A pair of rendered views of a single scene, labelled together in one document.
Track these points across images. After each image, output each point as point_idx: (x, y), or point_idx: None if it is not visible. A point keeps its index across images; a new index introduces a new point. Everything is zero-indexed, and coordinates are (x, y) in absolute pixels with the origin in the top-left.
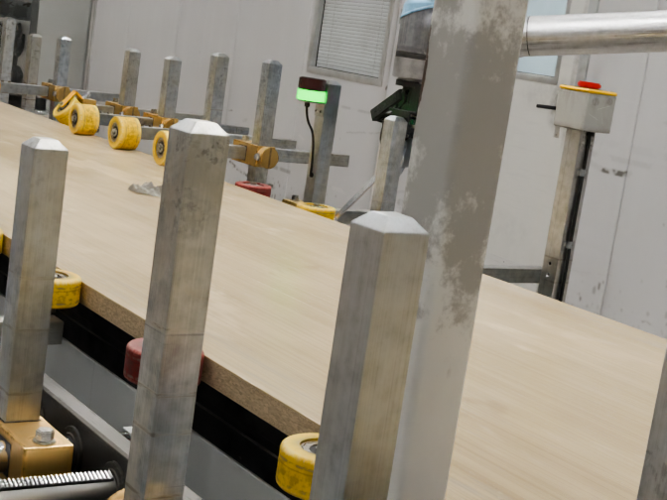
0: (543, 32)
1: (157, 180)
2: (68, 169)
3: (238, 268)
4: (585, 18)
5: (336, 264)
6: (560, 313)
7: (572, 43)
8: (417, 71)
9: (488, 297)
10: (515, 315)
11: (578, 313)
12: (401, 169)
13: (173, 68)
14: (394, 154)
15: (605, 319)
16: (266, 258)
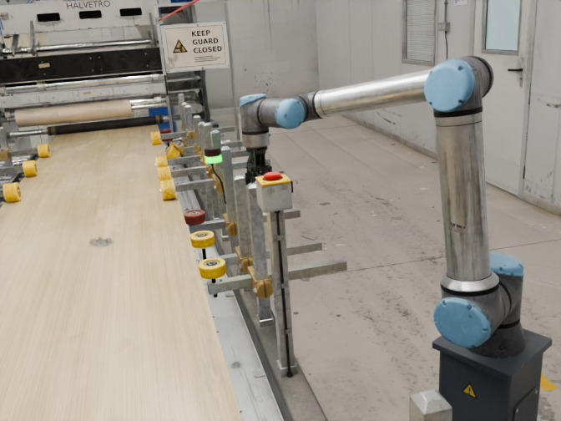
0: (329, 102)
1: (133, 221)
2: (88, 221)
3: (9, 352)
4: (352, 88)
5: (102, 327)
6: (193, 383)
7: (347, 107)
8: (251, 143)
9: (164, 362)
10: (144, 396)
11: (211, 380)
12: None
13: (201, 129)
14: (240, 199)
15: (224, 388)
16: (55, 329)
